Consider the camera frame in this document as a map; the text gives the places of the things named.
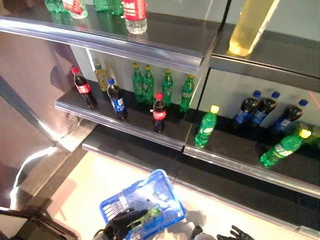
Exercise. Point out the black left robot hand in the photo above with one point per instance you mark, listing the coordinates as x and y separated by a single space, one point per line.
120 225

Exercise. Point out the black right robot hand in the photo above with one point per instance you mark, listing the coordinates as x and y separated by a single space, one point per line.
235 236

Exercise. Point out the blue plastic shopping basket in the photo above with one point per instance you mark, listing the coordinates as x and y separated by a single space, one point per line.
106 207

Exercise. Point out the silver right robot leg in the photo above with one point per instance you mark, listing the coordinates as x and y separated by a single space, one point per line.
205 237

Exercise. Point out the green soda bottle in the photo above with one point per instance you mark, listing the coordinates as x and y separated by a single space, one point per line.
152 212
116 6
101 5
55 5

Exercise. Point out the black metal stand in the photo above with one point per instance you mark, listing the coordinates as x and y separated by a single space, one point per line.
37 225

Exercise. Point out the Coca-Cola bottle red label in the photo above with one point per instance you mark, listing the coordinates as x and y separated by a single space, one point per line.
83 87
159 115

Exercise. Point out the small yellow tea bottle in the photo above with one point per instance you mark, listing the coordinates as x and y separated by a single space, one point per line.
101 78

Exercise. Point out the grey metal shelf upright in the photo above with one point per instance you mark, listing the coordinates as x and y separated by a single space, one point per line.
200 86

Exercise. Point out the large yellow tea bottle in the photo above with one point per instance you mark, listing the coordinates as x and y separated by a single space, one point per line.
250 25

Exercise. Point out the water bottle red label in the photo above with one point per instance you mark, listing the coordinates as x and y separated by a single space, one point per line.
135 12
75 7

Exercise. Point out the silver metal post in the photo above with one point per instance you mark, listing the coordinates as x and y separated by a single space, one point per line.
25 110

